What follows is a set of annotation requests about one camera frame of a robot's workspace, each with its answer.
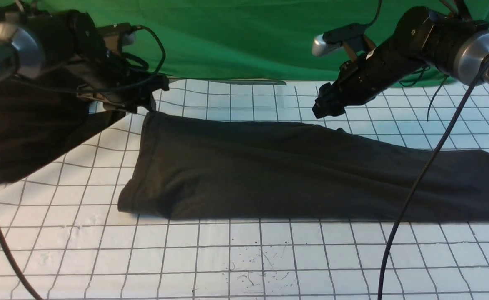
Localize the green backdrop cloth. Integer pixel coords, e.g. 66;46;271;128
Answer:
0;0;489;88

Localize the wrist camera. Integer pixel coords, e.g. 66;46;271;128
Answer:
312;23;376;60
97;22;137;54

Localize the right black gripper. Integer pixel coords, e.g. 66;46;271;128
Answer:
312;36;425;118

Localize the white grid table cloth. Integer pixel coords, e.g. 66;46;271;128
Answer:
0;80;489;300

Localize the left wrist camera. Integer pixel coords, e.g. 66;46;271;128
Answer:
97;22;137;54

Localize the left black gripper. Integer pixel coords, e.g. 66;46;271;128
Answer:
67;54;170;113

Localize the black cloth pile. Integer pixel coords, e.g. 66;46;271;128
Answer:
0;8;127;185

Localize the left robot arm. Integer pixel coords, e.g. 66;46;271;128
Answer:
0;10;170;113

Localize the gray long-sleeve top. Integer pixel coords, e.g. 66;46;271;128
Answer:
117;110;489;222

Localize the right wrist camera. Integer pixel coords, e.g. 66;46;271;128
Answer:
312;23;376;60

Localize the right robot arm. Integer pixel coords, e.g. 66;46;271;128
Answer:
312;0;489;118

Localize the left black cable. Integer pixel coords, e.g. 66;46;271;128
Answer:
0;25;167;300

